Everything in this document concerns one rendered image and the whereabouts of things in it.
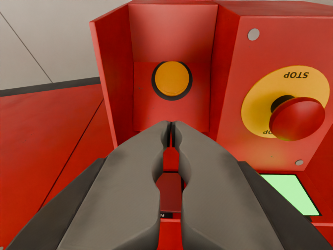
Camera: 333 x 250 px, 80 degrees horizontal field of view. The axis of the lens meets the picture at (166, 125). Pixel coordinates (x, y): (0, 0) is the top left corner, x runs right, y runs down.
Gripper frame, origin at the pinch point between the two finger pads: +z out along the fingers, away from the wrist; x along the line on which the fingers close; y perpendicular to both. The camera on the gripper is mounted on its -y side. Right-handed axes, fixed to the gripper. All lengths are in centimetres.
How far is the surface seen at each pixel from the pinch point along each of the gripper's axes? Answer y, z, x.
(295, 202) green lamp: 9.9, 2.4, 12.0
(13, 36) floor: 7, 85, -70
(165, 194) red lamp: 9.8, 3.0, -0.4
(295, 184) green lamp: 9.7, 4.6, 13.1
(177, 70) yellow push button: 0.0, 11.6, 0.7
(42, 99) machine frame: 29, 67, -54
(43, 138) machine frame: 29, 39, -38
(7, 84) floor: 30, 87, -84
